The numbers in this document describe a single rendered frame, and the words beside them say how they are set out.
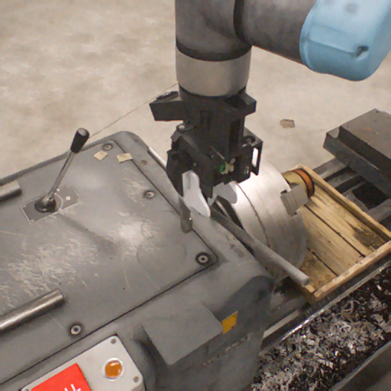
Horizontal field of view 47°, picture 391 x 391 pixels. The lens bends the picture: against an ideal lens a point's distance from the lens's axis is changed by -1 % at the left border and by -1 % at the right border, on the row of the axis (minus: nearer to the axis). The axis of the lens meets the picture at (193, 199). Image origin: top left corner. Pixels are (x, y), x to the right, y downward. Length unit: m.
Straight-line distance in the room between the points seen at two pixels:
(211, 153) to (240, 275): 0.24
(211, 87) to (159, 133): 2.50
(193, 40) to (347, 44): 0.14
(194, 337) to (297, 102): 2.79
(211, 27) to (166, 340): 0.39
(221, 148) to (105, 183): 0.36
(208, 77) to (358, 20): 0.15
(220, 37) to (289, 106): 2.83
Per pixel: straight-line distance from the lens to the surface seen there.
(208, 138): 0.50
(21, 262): 0.72
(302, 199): 0.89
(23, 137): 3.10
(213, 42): 0.42
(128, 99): 3.27
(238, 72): 0.44
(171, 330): 0.62
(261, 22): 0.37
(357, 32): 0.34
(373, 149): 1.40
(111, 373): 0.59
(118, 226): 0.73
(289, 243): 0.85
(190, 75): 0.44
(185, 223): 0.69
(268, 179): 0.84
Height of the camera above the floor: 1.80
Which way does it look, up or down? 46 degrees down
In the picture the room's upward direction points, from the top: straight up
